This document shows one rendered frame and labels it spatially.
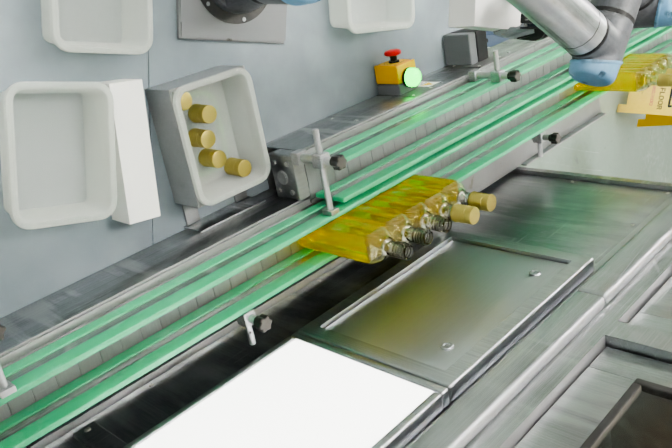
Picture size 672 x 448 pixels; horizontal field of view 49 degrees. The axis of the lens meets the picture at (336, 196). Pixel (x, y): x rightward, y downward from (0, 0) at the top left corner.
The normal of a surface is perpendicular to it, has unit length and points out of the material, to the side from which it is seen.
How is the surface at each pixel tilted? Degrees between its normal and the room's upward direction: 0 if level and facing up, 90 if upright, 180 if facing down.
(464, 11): 90
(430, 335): 90
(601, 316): 90
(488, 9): 0
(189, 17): 4
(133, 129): 0
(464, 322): 90
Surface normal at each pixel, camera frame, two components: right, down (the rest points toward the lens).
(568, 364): -0.18, -0.92
